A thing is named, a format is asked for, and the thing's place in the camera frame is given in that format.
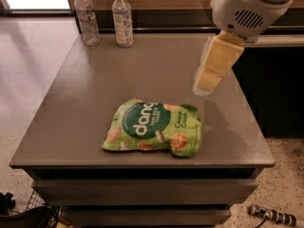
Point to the white gripper with vent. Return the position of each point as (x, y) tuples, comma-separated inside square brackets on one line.
[(241, 12)]

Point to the green rice chip bag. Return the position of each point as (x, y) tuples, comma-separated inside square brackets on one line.
[(141, 126)]

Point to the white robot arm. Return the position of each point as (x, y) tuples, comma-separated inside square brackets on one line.
[(239, 21)]

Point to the clear bottle blue label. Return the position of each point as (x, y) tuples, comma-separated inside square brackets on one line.
[(122, 18)]

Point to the clear water bottle red label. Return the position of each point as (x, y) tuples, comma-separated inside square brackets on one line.
[(87, 21)]

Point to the black bag on floor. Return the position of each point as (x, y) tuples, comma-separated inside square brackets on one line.
[(38, 217)]

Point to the grey drawer cabinet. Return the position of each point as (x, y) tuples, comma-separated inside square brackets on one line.
[(64, 140)]

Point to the upper grey drawer front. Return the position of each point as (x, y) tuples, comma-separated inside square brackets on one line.
[(143, 192)]

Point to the grey drawer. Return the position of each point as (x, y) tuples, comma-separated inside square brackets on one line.
[(143, 192), (145, 218)]

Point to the lower grey drawer front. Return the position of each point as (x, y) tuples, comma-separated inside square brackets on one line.
[(145, 218)]

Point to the small black floor object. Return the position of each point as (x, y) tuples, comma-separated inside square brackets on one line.
[(7, 203)]

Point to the black white striped tool handle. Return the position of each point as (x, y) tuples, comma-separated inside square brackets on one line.
[(274, 216)]

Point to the black wire basket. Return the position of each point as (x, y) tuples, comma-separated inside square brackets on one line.
[(34, 201)]

